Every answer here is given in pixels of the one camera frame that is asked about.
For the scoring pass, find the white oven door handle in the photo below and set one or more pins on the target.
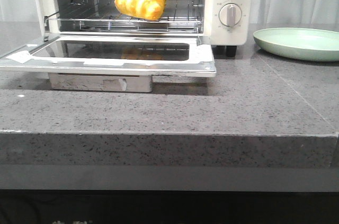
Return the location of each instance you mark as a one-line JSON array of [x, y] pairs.
[[105, 83]]

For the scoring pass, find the lower timer knob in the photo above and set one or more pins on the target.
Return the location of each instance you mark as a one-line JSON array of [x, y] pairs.
[[230, 15]]

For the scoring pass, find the light green plate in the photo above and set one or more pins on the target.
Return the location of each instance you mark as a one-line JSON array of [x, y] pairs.
[[299, 43]]

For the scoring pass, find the white Toshiba toaster oven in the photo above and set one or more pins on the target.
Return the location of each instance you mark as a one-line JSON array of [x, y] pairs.
[[230, 33]]

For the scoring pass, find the glass oven door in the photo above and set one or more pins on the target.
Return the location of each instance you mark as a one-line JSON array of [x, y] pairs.
[[114, 55]]

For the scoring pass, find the orange yellow croissant bread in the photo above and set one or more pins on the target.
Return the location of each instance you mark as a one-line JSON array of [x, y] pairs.
[[144, 9]]

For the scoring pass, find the metal wire oven rack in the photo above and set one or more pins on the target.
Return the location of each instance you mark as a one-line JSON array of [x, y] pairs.
[[181, 17]]

